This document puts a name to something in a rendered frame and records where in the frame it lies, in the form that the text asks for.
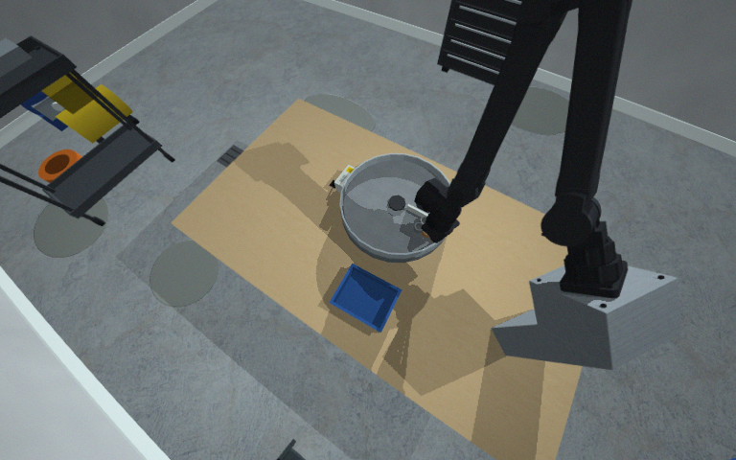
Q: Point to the blue crate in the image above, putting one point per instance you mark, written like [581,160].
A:
[366,297]

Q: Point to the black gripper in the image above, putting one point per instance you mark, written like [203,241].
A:
[440,231]

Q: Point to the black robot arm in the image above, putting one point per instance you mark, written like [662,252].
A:
[592,267]

